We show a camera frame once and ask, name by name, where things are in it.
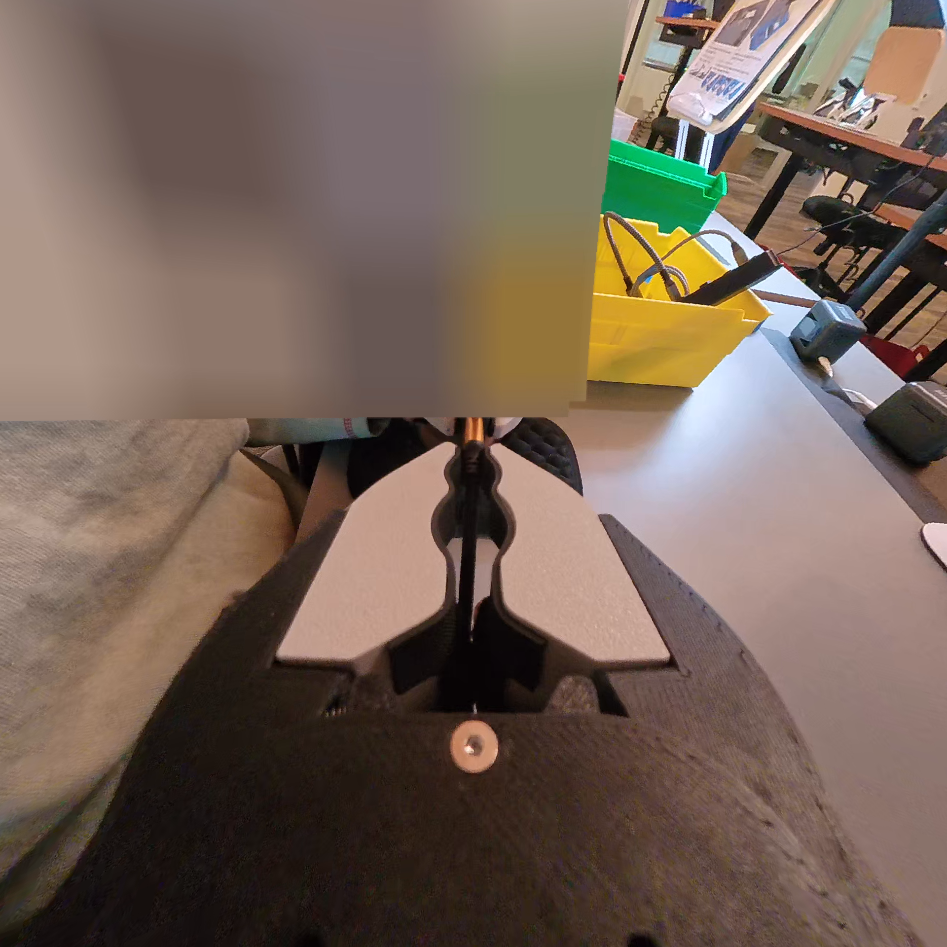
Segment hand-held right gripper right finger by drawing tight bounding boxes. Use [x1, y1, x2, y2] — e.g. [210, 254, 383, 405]
[488, 442, 672, 673]

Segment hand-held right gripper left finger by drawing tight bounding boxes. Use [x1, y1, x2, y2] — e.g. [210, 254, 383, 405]
[276, 441, 457, 673]

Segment thin black usb cable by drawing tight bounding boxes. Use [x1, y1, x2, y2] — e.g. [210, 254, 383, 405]
[453, 416, 495, 713]

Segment yellow plastic bin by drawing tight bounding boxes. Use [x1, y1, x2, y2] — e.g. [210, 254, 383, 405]
[588, 213, 774, 389]

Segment black usb hub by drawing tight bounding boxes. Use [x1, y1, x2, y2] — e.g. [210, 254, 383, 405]
[684, 249, 783, 306]

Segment black quilted wrist rest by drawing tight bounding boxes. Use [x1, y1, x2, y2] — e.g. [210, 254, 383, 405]
[344, 416, 585, 511]

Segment green plastic bin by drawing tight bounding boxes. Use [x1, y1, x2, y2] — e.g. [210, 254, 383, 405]
[601, 138, 728, 238]

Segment small grey device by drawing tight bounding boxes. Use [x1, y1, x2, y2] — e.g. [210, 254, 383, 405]
[789, 299, 868, 364]

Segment dark grey device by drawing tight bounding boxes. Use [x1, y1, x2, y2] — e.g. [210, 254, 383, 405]
[863, 380, 947, 467]

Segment black office chair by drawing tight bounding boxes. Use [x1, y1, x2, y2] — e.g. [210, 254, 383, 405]
[801, 194, 914, 286]

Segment black light stand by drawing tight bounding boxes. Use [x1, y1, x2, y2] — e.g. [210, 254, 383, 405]
[845, 194, 947, 312]

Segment instruction poster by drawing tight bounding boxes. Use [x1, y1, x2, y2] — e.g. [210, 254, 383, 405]
[668, 0, 844, 136]

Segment wooden desk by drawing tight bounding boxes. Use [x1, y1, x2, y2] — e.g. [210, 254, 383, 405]
[758, 100, 947, 245]

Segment cardboard sheet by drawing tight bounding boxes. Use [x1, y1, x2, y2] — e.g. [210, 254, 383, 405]
[864, 26, 947, 106]

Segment grey braided cable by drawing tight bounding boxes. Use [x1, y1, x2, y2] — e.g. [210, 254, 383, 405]
[632, 229, 750, 300]
[601, 211, 654, 297]

